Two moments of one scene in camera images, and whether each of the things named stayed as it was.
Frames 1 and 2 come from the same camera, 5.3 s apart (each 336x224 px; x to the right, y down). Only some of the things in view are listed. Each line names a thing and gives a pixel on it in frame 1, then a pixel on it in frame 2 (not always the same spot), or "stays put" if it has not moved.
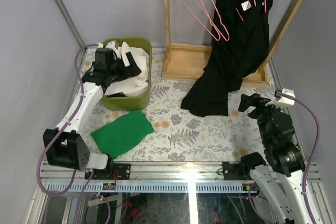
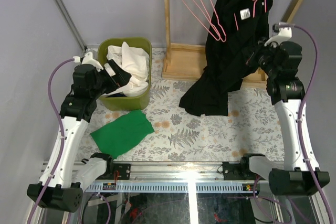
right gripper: [245, 100] → [254, 51]
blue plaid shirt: [119, 94] stays put
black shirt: [240, 45] stays put
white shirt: [134, 86] stays put
